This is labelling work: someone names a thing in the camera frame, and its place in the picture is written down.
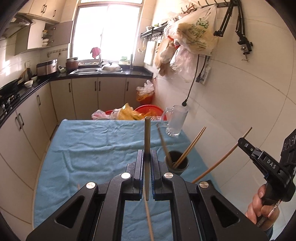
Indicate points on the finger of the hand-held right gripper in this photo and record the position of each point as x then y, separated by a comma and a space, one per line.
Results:
248, 148

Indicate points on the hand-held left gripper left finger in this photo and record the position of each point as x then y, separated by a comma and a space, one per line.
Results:
139, 169

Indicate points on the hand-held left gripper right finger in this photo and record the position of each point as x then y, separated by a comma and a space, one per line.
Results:
155, 169

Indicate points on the long wooden chopstick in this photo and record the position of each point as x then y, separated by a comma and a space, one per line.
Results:
147, 134
215, 163
150, 222
164, 143
192, 146
195, 138

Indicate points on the dark chopstick holder cup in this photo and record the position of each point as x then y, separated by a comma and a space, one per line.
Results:
183, 171

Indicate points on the person's right hand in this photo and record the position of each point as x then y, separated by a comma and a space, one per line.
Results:
254, 208

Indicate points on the blue table cloth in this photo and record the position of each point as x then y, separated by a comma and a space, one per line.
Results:
92, 150

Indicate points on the glass mug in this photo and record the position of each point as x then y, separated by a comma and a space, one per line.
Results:
175, 120

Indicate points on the yellow plastic bag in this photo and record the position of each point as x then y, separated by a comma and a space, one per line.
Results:
128, 112

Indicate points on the red plastic basin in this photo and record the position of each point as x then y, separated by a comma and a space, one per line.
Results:
152, 110

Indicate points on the pink and white plastic bag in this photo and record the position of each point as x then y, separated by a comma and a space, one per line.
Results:
100, 114

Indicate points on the orange trash bin with bag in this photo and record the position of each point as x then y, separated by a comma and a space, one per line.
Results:
145, 91

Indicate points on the white power strip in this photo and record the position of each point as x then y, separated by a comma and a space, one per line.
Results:
204, 74

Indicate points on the beige kitchen base cabinets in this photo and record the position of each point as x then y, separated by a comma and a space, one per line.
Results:
83, 97

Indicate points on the black kitchen countertop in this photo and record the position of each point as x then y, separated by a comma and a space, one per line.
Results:
136, 73

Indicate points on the steel pot lid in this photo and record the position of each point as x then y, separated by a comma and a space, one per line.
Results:
111, 67

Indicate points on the green packet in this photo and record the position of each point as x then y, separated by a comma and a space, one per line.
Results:
124, 59

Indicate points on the steel sink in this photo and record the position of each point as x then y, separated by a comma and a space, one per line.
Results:
84, 70

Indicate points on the bundle of hanging plastic bags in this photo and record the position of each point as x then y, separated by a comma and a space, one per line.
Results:
168, 55

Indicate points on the white cutting board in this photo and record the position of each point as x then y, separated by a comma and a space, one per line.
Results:
149, 53

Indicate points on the pink cloth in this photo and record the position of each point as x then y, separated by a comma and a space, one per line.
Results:
96, 52

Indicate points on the brown cooking pot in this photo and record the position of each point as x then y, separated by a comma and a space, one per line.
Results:
72, 63

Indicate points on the large printed plastic bag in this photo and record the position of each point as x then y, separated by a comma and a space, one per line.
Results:
196, 30

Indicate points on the steel rice cooker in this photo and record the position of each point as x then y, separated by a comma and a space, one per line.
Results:
47, 67

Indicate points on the white bowl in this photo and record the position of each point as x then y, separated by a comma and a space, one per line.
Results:
28, 83

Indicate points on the kitchen window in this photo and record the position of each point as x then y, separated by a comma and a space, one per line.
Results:
106, 30

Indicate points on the steel kettle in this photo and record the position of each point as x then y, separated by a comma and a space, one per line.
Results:
27, 74

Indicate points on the gas stove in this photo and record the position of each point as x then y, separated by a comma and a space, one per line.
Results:
7, 103

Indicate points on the black wok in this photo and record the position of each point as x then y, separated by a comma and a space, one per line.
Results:
9, 89

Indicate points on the beige upper cabinets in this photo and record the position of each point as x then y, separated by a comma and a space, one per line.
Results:
46, 27

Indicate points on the range hood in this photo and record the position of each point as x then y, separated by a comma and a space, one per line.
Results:
13, 25

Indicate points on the black wall rack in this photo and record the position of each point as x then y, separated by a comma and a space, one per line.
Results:
152, 31

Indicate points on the black hook rail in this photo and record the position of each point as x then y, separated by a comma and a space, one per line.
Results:
208, 4

